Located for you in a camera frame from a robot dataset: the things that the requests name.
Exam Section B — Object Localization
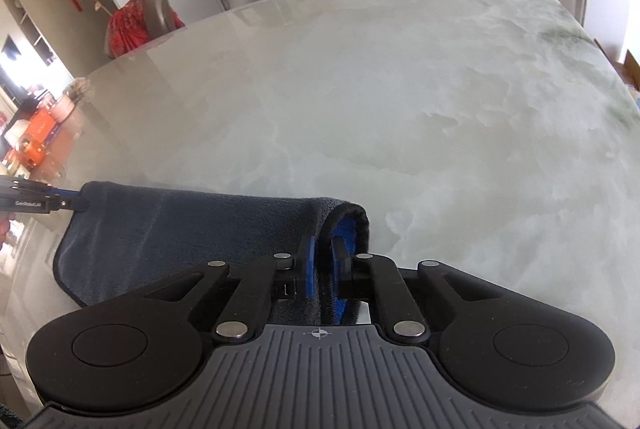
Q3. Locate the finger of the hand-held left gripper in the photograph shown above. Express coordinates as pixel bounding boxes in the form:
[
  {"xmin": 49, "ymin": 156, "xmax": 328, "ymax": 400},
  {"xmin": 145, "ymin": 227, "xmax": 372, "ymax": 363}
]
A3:
[{"xmin": 54, "ymin": 189, "xmax": 90, "ymax": 213}]

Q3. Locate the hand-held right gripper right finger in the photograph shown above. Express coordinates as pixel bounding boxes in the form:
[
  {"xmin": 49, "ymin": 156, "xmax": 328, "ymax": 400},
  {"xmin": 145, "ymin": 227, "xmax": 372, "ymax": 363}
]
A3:
[{"xmin": 330, "ymin": 235, "xmax": 497, "ymax": 342}]

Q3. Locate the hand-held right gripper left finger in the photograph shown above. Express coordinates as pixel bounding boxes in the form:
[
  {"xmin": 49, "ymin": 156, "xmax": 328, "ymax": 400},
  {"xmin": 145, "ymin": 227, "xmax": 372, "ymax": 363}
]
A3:
[{"xmin": 143, "ymin": 234, "xmax": 320, "ymax": 344}]

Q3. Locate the dark blue grey towel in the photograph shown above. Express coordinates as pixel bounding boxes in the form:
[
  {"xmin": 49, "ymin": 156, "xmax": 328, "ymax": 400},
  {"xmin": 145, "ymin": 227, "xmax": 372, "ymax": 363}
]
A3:
[{"xmin": 52, "ymin": 180, "xmax": 372, "ymax": 328}]

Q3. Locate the orange box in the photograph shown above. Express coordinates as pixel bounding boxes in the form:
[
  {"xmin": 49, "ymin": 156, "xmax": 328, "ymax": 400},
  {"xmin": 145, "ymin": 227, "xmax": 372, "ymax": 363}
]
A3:
[{"xmin": 14, "ymin": 106, "xmax": 68, "ymax": 167}]

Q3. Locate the red patterned cloth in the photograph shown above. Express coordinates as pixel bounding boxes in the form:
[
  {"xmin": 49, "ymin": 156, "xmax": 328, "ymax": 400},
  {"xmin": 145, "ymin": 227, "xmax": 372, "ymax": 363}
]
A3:
[{"xmin": 106, "ymin": 0, "xmax": 185, "ymax": 59}]

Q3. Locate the grey chair with red cloth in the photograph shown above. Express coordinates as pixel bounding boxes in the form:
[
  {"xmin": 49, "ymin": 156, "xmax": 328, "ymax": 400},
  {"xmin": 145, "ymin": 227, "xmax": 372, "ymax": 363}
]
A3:
[{"xmin": 104, "ymin": 0, "xmax": 187, "ymax": 59}]

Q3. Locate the cardboard box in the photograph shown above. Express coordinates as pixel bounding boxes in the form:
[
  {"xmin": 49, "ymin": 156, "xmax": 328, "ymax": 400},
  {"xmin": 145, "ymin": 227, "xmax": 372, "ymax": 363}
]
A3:
[{"xmin": 622, "ymin": 48, "xmax": 640, "ymax": 91}]

